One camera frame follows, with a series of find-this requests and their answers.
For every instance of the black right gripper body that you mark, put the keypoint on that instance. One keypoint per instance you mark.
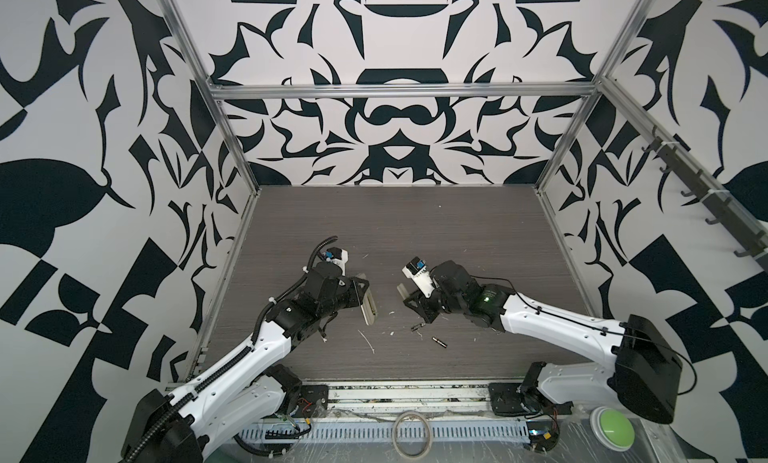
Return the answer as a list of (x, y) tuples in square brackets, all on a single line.
[(430, 307)]

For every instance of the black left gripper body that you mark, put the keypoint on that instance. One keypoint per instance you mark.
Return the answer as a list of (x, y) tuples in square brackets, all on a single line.
[(344, 295)]

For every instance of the white remote control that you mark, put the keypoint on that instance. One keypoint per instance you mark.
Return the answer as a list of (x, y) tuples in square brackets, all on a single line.
[(367, 301)]

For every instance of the remote battery cover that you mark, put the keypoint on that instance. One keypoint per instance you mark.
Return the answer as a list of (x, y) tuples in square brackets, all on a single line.
[(404, 293)]

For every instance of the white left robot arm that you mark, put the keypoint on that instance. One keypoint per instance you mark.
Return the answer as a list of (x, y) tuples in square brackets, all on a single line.
[(249, 383)]

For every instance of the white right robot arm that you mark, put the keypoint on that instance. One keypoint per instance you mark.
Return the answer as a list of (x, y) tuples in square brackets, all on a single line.
[(626, 363)]

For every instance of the clear tape roll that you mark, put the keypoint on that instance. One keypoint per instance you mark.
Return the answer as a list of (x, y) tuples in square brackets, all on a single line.
[(412, 427)]

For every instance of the small green circuit board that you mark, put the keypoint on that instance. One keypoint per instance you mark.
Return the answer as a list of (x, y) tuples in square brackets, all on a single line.
[(543, 436)]

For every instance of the green push button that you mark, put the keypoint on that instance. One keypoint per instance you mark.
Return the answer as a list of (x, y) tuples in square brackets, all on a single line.
[(612, 429)]

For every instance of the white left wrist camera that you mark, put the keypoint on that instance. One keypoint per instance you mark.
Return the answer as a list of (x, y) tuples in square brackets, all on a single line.
[(336, 256)]

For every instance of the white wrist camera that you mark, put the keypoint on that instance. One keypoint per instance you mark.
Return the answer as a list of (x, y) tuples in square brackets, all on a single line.
[(417, 271), (336, 256)]

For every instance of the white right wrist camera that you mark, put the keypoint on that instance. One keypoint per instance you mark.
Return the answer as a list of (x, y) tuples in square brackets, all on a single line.
[(417, 271)]

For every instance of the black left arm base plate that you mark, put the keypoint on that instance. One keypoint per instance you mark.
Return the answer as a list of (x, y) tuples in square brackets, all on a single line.
[(312, 401)]

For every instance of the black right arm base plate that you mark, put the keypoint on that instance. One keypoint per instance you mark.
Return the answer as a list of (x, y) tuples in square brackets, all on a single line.
[(519, 400)]

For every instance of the white slotted cable duct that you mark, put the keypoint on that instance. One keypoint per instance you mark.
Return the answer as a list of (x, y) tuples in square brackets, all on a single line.
[(331, 431)]

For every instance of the aluminium enclosure frame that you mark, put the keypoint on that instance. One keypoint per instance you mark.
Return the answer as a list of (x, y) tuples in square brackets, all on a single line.
[(505, 135)]

